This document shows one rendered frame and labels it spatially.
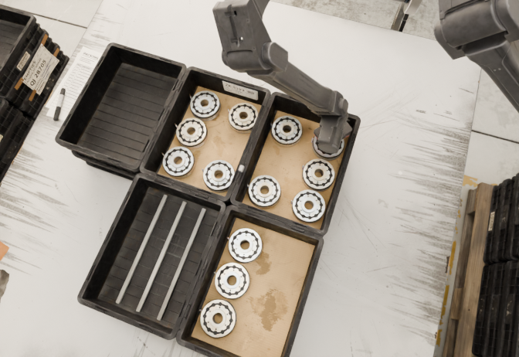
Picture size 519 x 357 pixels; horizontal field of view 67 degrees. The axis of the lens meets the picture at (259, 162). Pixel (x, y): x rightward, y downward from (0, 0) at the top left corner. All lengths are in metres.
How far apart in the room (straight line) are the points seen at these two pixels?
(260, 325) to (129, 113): 0.83
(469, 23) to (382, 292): 0.95
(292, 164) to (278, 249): 0.28
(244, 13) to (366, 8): 2.11
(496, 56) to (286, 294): 0.84
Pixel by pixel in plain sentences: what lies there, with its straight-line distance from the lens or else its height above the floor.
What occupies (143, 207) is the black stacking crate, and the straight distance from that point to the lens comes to 1.33.
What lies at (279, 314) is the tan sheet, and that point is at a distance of 1.23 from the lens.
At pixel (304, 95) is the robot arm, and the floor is 1.27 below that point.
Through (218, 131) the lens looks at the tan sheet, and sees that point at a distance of 1.36.
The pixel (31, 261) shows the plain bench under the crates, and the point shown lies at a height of 0.70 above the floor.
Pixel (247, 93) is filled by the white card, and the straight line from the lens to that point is 1.35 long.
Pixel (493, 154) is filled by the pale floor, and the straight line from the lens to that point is 2.51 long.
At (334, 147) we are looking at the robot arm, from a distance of 1.09.
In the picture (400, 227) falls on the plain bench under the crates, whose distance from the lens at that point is 1.45.
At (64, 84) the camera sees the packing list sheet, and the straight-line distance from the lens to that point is 1.79.
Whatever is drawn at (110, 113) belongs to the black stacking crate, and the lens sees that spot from 1.50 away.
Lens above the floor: 2.06
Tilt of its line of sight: 71 degrees down
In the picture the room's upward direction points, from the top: 6 degrees counter-clockwise
